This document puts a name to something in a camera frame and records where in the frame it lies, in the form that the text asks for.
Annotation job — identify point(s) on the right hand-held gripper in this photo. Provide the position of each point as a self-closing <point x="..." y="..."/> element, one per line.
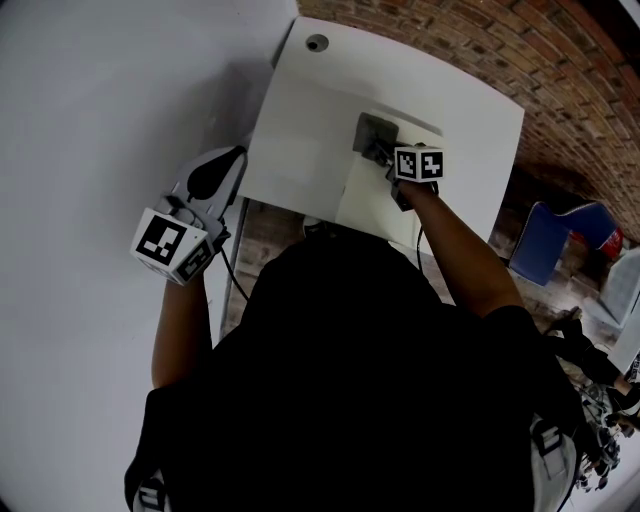
<point x="420" y="162"/>

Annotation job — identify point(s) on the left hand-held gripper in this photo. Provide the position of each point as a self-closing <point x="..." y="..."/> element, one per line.
<point x="160" y="240"/>

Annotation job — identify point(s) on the grey cloth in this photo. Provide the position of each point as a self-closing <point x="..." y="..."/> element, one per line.
<point x="372" y="130"/>

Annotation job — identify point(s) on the cream square board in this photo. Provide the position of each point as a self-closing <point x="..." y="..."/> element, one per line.
<point x="370" y="200"/>

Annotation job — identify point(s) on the person's left forearm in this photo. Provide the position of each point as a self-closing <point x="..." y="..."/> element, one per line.
<point x="180" y="335"/>

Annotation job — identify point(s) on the person's right forearm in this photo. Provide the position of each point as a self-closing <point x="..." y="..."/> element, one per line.
<point x="460" y="250"/>

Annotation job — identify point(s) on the white table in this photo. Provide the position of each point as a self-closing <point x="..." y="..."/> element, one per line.
<point x="300" y="125"/>

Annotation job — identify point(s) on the person's white shoe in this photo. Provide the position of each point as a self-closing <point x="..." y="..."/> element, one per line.
<point x="314" y="225"/>

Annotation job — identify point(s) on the blue chair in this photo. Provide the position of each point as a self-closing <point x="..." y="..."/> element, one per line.
<point x="540" y="240"/>

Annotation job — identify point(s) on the person's black shirt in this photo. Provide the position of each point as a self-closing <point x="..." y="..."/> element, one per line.
<point x="350" y="390"/>

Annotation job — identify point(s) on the red box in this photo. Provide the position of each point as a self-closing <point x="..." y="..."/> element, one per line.
<point x="607" y="242"/>

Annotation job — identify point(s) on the light grey chair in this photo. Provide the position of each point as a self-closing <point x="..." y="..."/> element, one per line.
<point x="622" y="290"/>

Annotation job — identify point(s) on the black bag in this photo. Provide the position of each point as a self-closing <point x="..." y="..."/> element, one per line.
<point x="585" y="350"/>

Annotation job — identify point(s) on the black equipment pile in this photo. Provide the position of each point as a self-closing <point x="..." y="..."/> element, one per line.
<point x="607" y="440"/>

